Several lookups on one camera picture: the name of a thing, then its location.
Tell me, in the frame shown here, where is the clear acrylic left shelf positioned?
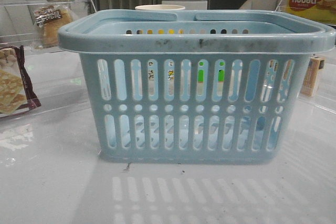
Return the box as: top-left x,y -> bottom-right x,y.
1,0 -> 96,118

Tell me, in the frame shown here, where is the beige chair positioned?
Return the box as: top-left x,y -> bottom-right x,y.
239,0 -> 286,11

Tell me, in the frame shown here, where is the packaged bread slice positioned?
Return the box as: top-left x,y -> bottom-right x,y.
34,5 -> 73,48

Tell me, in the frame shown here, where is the clear acrylic right shelf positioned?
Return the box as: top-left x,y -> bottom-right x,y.
274,0 -> 336,114

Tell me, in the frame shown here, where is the clear acrylic shelf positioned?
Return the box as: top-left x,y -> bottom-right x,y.
274,0 -> 336,114
1,0 -> 96,118

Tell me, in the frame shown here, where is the light blue plastic basket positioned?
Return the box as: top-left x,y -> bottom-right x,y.
58,9 -> 335,164

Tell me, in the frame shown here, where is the yellow popcorn paper cup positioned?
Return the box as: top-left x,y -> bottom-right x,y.
135,4 -> 185,12

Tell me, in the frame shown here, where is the brown cracker snack bag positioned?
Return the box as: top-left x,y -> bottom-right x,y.
1,46 -> 41,119

